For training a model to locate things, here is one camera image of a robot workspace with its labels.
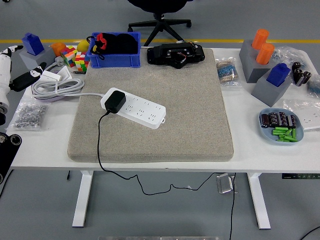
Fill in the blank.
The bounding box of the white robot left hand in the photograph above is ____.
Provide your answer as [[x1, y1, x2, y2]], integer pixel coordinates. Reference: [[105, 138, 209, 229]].
[[0, 44, 48, 107]]

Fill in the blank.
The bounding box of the black plug adapter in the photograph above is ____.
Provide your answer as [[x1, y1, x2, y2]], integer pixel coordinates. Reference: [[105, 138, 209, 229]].
[[103, 90, 127, 115]]

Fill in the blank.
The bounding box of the thin black adapter cord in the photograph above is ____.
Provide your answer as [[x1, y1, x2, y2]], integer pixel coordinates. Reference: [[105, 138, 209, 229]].
[[97, 111, 221, 200]]

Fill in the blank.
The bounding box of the white power strip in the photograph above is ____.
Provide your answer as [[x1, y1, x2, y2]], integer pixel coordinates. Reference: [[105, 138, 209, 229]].
[[99, 86, 167, 130]]

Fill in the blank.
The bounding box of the blue plastic block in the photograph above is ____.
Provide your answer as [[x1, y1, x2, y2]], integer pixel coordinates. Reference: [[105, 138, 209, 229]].
[[265, 62, 292, 88], [21, 32, 46, 56]]

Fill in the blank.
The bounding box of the grey single-hole holder block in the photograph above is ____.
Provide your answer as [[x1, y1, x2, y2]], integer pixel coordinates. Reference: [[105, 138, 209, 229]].
[[250, 74, 293, 108], [19, 46, 56, 72]]

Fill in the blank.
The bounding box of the white flat box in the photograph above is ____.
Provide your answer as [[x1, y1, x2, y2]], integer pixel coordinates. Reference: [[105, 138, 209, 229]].
[[37, 69, 62, 82], [56, 66, 73, 81]]

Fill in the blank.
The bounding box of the clear bag of screws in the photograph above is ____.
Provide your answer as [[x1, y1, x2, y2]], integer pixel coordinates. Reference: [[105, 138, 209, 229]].
[[5, 99, 51, 132]]

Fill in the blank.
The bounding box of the orange plastic cup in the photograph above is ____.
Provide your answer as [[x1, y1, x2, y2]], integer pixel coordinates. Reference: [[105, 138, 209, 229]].
[[50, 42, 67, 57]]

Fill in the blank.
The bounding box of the black-edged puzzle cube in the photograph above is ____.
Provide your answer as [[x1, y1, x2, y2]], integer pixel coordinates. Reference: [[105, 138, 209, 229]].
[[60, 45, 80, 68]]

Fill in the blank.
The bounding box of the stickerless puzzle cube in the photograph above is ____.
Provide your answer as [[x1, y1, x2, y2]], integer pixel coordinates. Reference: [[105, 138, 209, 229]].
[[74, 51, 90, 71]]

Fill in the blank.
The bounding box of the yellow ball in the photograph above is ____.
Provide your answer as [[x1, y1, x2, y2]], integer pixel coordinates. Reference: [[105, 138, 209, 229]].
[[76, 40, 90, 53]]

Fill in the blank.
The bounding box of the blue plastic bin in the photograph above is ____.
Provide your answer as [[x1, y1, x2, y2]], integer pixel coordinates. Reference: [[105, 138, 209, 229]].
[[89, 31, 142, 69]]

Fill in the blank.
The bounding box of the black pouch with red ribbon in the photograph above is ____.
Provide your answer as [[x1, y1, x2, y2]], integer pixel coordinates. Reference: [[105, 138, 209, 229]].
[[86, 32, 140, 61]]

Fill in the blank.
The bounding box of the white table leg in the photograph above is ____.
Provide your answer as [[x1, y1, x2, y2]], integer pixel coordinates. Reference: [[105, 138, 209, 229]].
[[71, 171, 94, 228], [246, 172, 272, 230]]

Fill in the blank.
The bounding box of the black electronic device housing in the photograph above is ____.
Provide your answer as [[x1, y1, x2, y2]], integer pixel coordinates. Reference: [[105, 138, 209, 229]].
[[146, 41, 206, 70]]

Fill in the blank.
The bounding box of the black office chair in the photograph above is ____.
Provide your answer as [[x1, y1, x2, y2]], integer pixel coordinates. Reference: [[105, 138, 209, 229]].
[[126, 0, 193, 48]]

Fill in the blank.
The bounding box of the grey-brown mat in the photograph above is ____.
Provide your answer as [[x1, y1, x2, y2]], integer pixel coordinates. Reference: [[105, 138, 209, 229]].
[[67, 48, 235, 164]]

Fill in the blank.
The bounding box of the clear bag of resistors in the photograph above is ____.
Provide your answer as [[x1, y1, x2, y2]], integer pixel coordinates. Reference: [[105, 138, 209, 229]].
[[214, 56, 244, 89]]

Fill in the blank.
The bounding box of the grey two-hole holder block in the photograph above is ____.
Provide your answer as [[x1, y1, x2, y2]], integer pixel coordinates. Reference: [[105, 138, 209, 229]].
[[238, 39, 276, 84]]

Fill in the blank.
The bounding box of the orange plastic cylinder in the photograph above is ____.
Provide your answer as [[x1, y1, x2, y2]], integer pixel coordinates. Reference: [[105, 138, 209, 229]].
[[251, 28, 271, 50], [255, 42, 275, 66]]

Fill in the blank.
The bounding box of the pale blue plate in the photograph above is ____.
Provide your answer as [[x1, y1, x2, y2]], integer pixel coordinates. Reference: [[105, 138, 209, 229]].
[[258, 106, 305, 146]]

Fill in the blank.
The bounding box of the crumpled clear plastic bag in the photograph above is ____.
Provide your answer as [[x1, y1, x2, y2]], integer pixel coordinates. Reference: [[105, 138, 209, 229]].
[[271, 46, 309, 66]]

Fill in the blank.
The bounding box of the clear socket bag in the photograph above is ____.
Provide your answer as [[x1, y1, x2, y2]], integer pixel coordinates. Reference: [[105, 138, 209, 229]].
[[282, 98, 320, 132]]

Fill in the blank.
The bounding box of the black table control panel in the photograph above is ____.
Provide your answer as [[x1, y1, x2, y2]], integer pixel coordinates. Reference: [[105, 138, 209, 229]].
[[281, 172, 320, 180]]

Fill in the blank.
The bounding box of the grey coiled power cable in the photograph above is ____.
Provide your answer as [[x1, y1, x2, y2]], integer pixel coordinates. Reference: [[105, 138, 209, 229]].
[[29, 56, 107, 101]]

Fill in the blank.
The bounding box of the silver metal bracket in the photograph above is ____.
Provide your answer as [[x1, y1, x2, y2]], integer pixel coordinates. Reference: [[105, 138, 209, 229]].
[[216, 172, 237, 195]]

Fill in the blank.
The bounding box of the black hanging cable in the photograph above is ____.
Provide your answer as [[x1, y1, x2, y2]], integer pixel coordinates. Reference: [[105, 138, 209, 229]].
[[228, 172, 238, 240]]

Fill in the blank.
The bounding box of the white wall socket plate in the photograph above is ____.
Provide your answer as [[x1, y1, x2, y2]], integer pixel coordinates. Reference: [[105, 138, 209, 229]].
[[298, 109, 320, 131]]

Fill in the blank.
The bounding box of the black floor cable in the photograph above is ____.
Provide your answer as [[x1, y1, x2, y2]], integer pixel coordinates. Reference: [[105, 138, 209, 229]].
[[298, 226, 320, 240]]

